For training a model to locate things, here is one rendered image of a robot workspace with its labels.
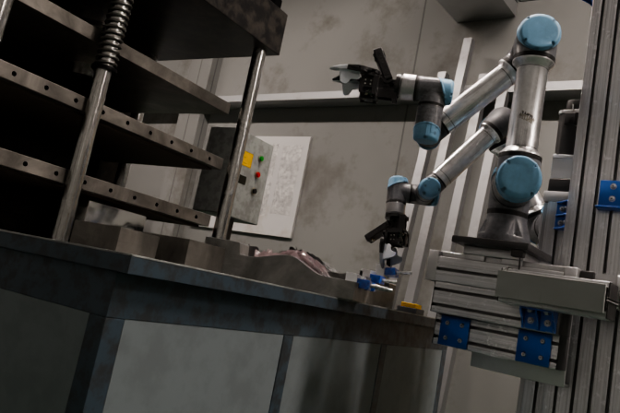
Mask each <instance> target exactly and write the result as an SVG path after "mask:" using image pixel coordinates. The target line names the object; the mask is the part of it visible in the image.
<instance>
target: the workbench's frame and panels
mask: <svg viewBox="0 0 620 413"><path fill-rule="evenodd" d="M434 329H435V319H432V318H427V317H422V316H419V315H414V314H409V313H401V312H397V311H392V310H388V309H383V308H378V307H374V306H370V305H365V304H361V303H356V302H351V301H344V300H339V299H334V298H330V297H326V296H321V295H316V294H312V293H307V292H303V291H299V290H294V289H286V288H282V287H277V286H272V285H268V284H263V283H258V282H255V281H250V280H245V279H240V278H236V277H228V276H224V275H219V274H214V273H210V272H206V271H201V270H196V269H192V268H188V267H183V266H178V265H170V264H165V263H162V262H157V261H152V260H148V259H143V258H139V257H135V256H130V255H125V254H116V253H111V252H106V251H102V250H96V249H91V248H87V247H82V246H76V245H72V244H67V243H62V242H53V241H48V240H44V239H39V238H33V237H29V236H24V235H19V234H14V233H9V232H4V231H0V413H437V409H438V402H439V397H440V390H441V384H442V378H443V372H444V366H445V360H446V354H447V346H443V345H438V344H435V343H432V340H433V334H434Z"/></svg>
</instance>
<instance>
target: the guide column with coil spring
mask: <svg viewBox="0 0 620 413"><path fill-rule="evenodd" d="M114 1H123V2H126V3H128V4H129V5H130V2H131V1H129V0H114ZM113 6H120V7H123V8H125V9H127V10H128V9H129V6H126V5H123V4H113ZM111 12H116V13H121V14H124V15H126V16H127V12H125V11H123V10H120V9H111ZM109 18H118V19H121V20H123V21H126V18H124V17H121V16H117V15H110V16H109ZM107 24H114V25H119V26H121V27H124V26H125V24H124V23H121V22H118V21H113V20H110V21H108V23H107ZM106 29H107V30H116V31H119V32H121V33H123V30H122V29H119V28H116V27H106ZM104 36H113V37H116V38H119V39H121V38H122V36H121V35H119V34H116V33H111V32H105V34H104ZM103 41H109V42H113V43H116V44H120V42H119V41H117V40H113V39H103ZM101 47H102V48H111V49H114V50H116V51H118V47H116V46H113V45H110V44H102V45H101ZM100 53H106V54H110V55H113V56H115V57H116V55H117V53H114V52H111V51H105V50H101V51H100ZM98 60H107V61H111V62H115V59H113V58H111V57H107V56H99V58H98ZM111 76H112V72H111V71H109V70H107V69H104V68H99V67H96V68H95V72H94V76H93V79H92V82H91V86H90V90H89V95H88V99H87V103H86V107H85V110H84V113H83V117H82V121H81V124H80V127H79V131H78V135H77V141H76V144H75V148H74V151H73V155H72V159H71V162H70V165H69V169H68V173H67V176H66V182H65V186H64V190H63V192H62V196H61V200H60V204H59V207H58V210H57V214H56V218H55V221H54V227H53V231H52V234H51V238H50V239H55V240H58V241H64V242H68V239H69V235H70V231H71V228H72V224H73V221H74V217H75V214H76V210H77V206H78V200H79V197H80V193H81V189H82V185H83V183H84V179H85V175H86V171H87V168H88V164H89V158H90V154H91V151H92V147H93V143H94V140H95V136H96V133H97V129H98V125H99V122H100V119H101V112H102V108H103V104H104V102H105V98H106V94H107V90H108V87H109V83H110V80H111Z"/></svg>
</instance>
